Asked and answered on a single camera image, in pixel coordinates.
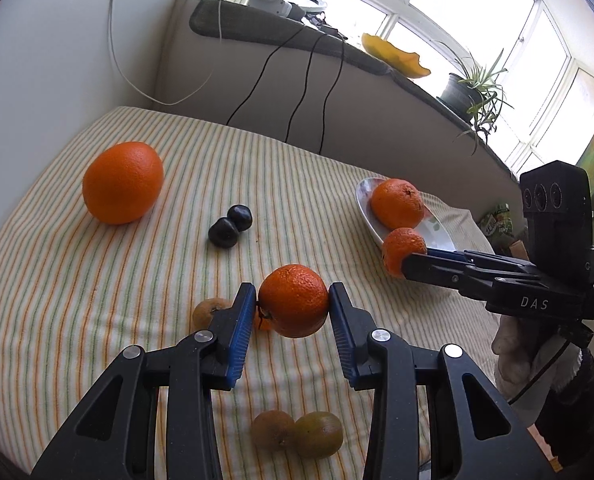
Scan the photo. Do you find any large orange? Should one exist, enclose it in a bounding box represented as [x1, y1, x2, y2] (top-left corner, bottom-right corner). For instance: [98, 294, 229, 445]
[82, 141, 165, 225]

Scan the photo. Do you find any dark plum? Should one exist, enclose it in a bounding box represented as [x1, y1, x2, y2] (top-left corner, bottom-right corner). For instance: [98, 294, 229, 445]
[227, 204, 254, 233]
[208, 217, 239, 249]

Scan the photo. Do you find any white floral plate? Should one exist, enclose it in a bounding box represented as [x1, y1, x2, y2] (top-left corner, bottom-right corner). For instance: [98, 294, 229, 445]
[355, 177, 458, 252]

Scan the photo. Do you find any green snack packet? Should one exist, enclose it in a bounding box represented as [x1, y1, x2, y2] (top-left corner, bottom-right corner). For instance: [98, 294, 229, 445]
[478, 202, 514, 239]

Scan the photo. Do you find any potted spider plant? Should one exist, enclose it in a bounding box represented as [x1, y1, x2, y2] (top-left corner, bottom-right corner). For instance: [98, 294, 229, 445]
[436, 41, 514, 157]

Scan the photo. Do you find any yellow wavy dish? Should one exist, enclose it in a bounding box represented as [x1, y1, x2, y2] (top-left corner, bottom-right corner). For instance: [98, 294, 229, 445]
[361, 33, 432, 79]

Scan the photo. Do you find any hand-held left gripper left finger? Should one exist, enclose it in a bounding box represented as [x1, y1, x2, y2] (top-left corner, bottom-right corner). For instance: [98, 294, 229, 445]
[29, 282, 258, 480]

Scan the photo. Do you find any person's right forearm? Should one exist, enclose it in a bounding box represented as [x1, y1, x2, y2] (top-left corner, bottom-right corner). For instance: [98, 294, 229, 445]
[533, 346, 594, 467]

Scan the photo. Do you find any person's right hand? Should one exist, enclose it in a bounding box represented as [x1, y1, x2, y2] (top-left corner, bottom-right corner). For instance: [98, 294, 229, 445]
[492, 310, 585, 428]

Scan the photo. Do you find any brown longan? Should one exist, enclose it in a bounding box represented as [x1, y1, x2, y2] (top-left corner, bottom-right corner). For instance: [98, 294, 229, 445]
[192, 298, 233, 328]
[250, 409, 297, 452]

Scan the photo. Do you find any white ring light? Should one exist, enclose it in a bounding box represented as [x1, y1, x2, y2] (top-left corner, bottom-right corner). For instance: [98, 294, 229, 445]
[282, 0, 329, 17]

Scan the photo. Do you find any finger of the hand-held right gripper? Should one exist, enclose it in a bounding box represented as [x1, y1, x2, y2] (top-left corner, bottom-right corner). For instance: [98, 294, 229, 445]
[401, 253, 500, 302]
[427, 247, 540, 276]

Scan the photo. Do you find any white cable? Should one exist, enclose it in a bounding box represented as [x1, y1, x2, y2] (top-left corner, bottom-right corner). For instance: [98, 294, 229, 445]
[108, 0, 240, 107]

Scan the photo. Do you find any white window frame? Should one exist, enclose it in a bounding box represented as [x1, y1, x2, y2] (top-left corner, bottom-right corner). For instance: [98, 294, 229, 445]
[257, 0, 594, 171]

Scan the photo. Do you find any greenish brown round fruit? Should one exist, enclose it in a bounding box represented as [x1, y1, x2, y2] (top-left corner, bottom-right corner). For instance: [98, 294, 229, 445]
[294, 411, 344, 459]

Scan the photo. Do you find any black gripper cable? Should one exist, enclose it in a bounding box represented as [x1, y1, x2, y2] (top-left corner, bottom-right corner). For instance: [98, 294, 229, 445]
[507, 329, 578, 406]

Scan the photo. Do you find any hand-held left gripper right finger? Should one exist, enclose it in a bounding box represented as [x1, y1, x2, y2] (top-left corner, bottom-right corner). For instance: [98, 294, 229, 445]
[328, 282, 558, 480]

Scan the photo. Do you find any black power adapter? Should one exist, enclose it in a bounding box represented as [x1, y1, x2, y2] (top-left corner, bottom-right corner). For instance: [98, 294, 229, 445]
[301, 11, 349, 41]

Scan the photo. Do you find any striped cloth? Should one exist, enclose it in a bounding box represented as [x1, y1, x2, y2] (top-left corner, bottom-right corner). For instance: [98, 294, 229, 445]
[0, 106, 524, 480]

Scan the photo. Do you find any mandarin orange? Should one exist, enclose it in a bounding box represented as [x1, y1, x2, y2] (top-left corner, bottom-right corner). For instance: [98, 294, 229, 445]
[370, 178, 425, 231]
[381, 227, 428, 278]
[258, 263, 330, 339]

